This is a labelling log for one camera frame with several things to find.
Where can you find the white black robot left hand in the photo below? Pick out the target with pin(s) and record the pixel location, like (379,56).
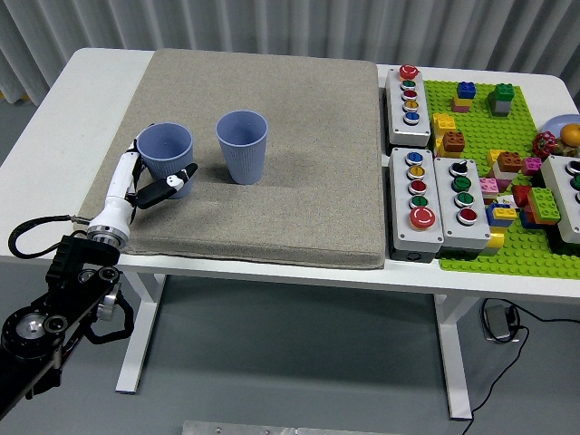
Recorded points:
(118,190)

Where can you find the blue ribbed plastic cup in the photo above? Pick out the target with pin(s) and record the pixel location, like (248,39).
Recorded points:
(242,158)
(163,161)

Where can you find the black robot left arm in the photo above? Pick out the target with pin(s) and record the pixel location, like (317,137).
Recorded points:
(68,290)

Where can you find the white table leg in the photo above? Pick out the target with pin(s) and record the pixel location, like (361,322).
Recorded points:
(142,335)
(453,362)

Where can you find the grey-brown fabric mat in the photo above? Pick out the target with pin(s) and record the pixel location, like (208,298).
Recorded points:
(294,181)

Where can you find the five-button box large red stop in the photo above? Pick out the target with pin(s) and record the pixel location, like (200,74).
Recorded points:
(405,235)

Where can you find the five-button box small red stop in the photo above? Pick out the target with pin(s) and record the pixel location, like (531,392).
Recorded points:
(408,129)

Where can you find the brown toy brick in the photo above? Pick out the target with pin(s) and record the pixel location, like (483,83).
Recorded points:
(453,142)

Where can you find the four-button box black selector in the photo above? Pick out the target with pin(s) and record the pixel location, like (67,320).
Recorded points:
(466,235)

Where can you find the blue yellow pink brick stack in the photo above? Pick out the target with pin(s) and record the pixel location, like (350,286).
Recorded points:
(466,89)

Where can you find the pink toy brick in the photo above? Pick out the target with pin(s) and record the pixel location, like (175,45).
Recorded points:
(488,185)

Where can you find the yellow toy brick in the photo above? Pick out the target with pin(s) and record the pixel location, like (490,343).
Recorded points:
(495,240)

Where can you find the orange white yellow brick stack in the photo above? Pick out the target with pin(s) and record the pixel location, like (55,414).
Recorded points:
(508,161)

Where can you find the green grey brick stack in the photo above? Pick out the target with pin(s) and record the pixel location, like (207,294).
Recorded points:
(500,106)

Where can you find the green studded baseplate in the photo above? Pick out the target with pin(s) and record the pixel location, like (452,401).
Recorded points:
(507,131)

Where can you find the grey power adapter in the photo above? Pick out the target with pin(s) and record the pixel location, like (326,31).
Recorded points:
(496,321)

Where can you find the red toy brick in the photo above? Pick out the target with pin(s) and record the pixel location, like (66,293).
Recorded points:
(521,196)

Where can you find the blue toy brick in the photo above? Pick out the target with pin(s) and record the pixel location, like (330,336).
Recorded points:
(525,222)

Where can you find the magenta toy brick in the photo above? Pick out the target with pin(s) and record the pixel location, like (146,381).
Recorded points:
(531,166)

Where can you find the green orange toy brick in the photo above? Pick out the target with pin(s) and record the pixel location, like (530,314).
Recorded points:
(544,204)

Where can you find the red toy handwheel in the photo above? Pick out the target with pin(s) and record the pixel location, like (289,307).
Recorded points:
(544,144)

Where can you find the white button control box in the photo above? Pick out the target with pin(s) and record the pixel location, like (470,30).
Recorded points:
(559,199)

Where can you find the pale blue plate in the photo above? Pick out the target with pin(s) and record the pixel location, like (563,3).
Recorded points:
(555,123)

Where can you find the brown toy food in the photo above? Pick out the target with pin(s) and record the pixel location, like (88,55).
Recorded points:
(566,148)

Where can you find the orange toy fruit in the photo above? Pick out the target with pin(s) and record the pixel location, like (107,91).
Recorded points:
(571,134)

